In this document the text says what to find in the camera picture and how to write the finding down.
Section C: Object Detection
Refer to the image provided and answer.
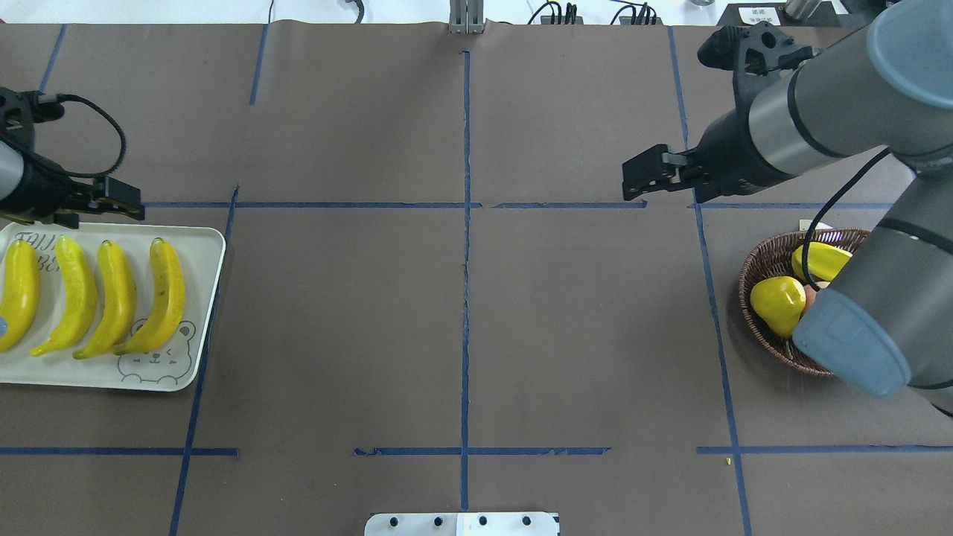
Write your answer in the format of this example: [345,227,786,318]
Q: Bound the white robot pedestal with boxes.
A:
[363,511,561,535]

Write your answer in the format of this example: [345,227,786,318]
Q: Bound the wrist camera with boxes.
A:
[1,87,65,152]
[697,22,823,109]

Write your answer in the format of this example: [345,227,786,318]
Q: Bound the yellow banana long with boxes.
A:
[112,237,187,356]

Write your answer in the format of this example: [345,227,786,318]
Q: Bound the aluminium frame post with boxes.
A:
[448,0,485,35]

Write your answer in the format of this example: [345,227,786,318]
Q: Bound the white rectangular tray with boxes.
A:
[1,223,226,392]

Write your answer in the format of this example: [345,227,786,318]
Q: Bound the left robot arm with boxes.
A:
[1,142,146,229]

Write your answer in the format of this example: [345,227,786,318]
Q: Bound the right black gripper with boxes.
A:
[622,109,783,202]

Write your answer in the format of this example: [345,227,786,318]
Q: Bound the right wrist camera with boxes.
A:
[697,22,823,109]

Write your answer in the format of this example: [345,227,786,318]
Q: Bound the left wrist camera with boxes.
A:
[1,87,65,152]

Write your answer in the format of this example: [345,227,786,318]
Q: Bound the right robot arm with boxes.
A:
[622,1,952,416]

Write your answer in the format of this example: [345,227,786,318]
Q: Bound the small yellow banana bottom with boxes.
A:
[791,241,853,282]

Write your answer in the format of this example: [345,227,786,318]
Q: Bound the yellow lemon fruit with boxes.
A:
[749,277,807,339]

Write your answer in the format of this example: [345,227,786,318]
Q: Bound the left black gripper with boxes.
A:
[1,153,145,229]

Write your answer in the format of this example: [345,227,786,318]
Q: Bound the brown wicker basket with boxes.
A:
[738,228,870,377]

